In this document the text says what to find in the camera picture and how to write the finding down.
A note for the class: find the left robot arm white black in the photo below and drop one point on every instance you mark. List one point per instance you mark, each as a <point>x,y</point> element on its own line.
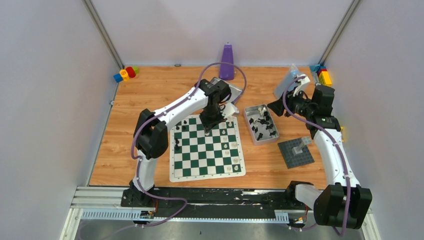
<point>151,139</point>

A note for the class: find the purple cone bottle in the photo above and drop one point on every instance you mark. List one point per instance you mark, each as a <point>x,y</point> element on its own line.
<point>227,71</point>

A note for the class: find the green white chess mat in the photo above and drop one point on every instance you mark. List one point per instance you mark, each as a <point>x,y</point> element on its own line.
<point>201,155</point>

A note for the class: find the grey lego post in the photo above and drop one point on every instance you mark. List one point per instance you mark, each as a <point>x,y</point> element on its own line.
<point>304,142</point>

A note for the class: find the black pawn on board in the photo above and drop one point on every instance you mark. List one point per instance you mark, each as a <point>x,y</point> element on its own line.
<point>176,144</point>

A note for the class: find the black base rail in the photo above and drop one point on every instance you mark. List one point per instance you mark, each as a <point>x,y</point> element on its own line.
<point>214,203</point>

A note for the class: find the colourful block stack left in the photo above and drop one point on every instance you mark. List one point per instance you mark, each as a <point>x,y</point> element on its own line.
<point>126,74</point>

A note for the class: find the grey lego baseplate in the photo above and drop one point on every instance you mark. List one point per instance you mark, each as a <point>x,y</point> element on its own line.
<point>291,160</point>

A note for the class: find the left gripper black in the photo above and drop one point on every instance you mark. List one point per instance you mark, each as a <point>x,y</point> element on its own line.
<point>212,120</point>

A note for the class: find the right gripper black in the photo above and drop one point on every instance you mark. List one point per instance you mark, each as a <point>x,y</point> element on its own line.
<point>277,106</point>

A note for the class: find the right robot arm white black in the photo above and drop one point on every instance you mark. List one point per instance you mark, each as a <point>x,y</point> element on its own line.
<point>343,203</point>

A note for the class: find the metal tin lid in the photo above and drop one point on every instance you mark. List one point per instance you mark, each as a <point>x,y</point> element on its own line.
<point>236,91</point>

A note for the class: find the metal tin box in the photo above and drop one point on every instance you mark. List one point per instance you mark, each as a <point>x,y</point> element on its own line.
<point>260,124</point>

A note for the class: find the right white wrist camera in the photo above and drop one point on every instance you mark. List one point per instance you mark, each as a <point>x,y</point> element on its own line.
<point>301,81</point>

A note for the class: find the colourful block stack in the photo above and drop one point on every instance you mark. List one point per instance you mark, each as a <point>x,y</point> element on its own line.
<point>321,75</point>
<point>126,74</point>

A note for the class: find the colourful block stack right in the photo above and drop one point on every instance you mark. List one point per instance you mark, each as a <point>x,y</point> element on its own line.
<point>321,75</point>

